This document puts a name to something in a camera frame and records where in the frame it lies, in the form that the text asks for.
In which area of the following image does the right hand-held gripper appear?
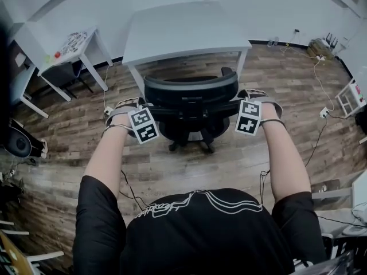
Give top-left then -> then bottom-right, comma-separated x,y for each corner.
234,99 -> 262,137

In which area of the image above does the white side table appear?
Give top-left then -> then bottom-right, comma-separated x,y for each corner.
8,21 -> 50,119

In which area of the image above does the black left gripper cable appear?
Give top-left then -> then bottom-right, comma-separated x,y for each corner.
120,169 -> 147,211

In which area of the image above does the thin white power cable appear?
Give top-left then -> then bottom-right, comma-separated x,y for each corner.
101,64 -> 112,110

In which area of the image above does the black wrist strap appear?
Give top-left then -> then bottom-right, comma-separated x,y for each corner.
259,118 -> 287,131
101,124 -> 133,139

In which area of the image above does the person's right forearm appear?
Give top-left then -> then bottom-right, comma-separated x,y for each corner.
262,119 -> 312,205

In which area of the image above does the person's black printed shirt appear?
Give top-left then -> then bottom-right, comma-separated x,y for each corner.
73,175 -> 327,275

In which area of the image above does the brown box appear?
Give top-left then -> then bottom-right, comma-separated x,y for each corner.
307,38 -> 335,60

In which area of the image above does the person's left hand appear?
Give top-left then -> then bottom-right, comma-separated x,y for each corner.
104,97 -> 144,128

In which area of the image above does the person's left forearm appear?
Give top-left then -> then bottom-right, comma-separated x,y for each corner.
84,116 -> 130,200

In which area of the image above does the long black cable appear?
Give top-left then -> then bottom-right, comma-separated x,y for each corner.
303,116 -> 328,168

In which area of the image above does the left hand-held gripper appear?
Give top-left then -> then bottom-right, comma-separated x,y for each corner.
128,103 -> 161,145

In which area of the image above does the router with antennas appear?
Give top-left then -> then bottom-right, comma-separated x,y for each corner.
325,32 -> 339,50

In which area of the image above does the small white table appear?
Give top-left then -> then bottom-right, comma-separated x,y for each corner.
37,26 -> 114,103

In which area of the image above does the patterned mat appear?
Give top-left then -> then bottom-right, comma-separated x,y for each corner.
59,32 -> 89,54

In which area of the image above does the black mesh office chair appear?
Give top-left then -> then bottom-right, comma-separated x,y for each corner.
143,66 -> 240,154

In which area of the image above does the long white cable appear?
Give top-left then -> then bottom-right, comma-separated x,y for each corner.
312,57 -> 335,111

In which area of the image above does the small white rack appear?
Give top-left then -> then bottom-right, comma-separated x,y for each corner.
335,78 -> 367,119

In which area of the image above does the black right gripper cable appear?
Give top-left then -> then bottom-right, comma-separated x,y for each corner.
259,169 -> 272,206

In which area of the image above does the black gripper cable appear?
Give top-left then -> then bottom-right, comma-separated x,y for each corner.
120,169 -> 147,211
259,169 -> 272,206

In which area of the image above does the large white table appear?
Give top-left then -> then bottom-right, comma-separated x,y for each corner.
122,1 -> 253,96

